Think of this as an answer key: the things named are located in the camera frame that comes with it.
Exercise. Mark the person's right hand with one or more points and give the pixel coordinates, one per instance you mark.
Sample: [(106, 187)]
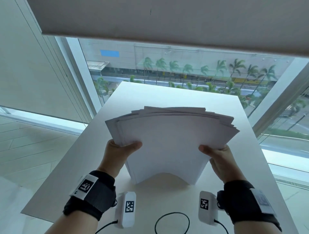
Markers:
[(222, 164)]

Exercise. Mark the person's left hand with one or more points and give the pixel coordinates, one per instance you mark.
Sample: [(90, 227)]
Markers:
[(113, 156)]

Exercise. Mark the person's right thumb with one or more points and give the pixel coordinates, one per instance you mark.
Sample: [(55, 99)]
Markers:
[(210, 150)]

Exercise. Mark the person's left thumb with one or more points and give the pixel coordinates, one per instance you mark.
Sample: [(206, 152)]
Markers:
[(132, 147)]

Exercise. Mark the stack of white paper sheets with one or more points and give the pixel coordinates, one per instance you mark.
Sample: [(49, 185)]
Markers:
[(173, 144)]

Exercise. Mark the person's left forearm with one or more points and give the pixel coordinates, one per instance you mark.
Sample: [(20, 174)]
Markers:
[(72, 224)]

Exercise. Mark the person's right forearm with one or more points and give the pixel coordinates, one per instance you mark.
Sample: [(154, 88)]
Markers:
[(256, 229)]

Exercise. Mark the white marker tag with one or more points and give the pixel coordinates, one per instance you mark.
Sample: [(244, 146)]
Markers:
[(262, 201), (85, 187)]

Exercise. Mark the white roller blind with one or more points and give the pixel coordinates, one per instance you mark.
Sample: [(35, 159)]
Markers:
[(31, 67)]

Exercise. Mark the beige roller blind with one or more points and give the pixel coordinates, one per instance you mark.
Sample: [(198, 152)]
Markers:
[(169, 21)]

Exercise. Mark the white wrist camera with marker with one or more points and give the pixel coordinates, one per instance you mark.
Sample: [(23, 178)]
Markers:
[(206, 207), (126, 209)]

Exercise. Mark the white window frame post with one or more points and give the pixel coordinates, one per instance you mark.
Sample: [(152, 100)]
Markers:
[(79, 72), (280, 96)]

